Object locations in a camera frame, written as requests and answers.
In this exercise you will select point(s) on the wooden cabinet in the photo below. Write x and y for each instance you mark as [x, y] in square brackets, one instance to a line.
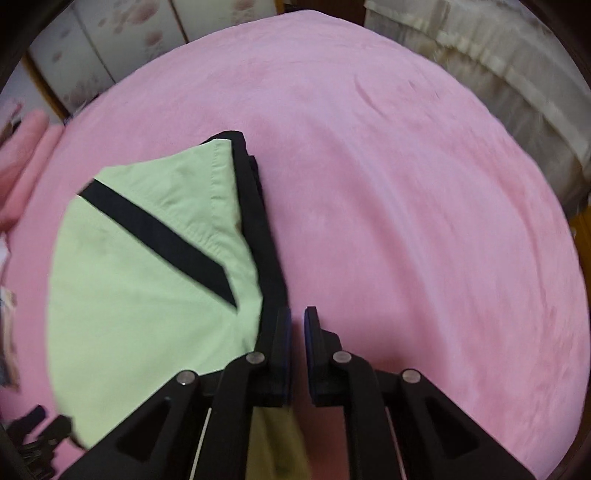
[582, 226]

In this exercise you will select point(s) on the green and black hooded jacket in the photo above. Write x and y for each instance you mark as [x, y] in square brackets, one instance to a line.
[138, 277]

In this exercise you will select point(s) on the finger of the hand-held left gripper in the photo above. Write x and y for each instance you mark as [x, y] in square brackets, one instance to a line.
[48, 438]
[30, 419]

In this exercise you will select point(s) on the floral wardrobe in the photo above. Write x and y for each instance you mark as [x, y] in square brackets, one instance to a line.
[129, 37]

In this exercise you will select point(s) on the pink pillows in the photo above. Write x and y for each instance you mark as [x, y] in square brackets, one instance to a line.
[23, 157]

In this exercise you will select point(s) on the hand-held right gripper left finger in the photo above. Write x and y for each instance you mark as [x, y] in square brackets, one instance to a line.
[277, 369]

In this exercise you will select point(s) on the bed with pink sheet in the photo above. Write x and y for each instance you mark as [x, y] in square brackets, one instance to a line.
[392, 184]

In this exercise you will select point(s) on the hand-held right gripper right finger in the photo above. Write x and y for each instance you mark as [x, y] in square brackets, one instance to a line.
[323, 369]

